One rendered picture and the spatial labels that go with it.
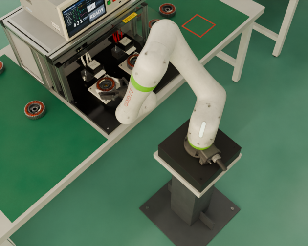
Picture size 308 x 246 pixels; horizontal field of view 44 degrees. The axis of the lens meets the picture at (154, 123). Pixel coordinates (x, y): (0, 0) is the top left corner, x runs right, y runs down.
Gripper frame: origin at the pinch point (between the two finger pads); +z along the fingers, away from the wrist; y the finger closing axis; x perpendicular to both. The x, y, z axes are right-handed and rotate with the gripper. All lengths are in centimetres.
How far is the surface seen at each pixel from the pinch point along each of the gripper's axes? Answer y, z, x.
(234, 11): 104, -10, -10
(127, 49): 22.6, 1.0, 9.4
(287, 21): 161, -11, -49
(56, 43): -13.0, 3.1, 35.1
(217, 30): 82, -13, -12
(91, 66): -1.6, 2.6, 13.7
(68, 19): -5.3, -5.2, 44.9
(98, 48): 16.8, 23.1, 10.2
